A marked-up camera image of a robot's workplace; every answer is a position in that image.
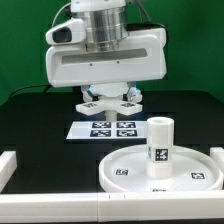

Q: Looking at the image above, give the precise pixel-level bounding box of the black cable on table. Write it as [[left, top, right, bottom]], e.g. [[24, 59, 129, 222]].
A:
[[7, 84, 53, 99]]

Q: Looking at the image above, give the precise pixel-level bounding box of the white marker sheet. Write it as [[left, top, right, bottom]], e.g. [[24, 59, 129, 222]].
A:
[[66, 121, 147, 140]]

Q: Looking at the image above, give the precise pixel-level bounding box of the white round table top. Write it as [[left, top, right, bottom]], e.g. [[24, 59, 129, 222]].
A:
[[99, 144, 223, 192]]

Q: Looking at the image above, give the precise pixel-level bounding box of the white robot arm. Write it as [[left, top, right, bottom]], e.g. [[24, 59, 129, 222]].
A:
[[46, 0, 167, 97]]

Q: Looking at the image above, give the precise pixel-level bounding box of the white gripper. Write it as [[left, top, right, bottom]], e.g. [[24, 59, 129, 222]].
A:
[[46, 28, 166, 102]]

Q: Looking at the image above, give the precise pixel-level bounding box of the white cross-shaped table base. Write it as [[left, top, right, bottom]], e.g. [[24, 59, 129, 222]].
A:
[[76, 98, 142, 122]]

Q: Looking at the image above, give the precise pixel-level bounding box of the white frame rail fixture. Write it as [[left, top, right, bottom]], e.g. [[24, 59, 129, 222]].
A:
[[0, 147, 224, 223]]

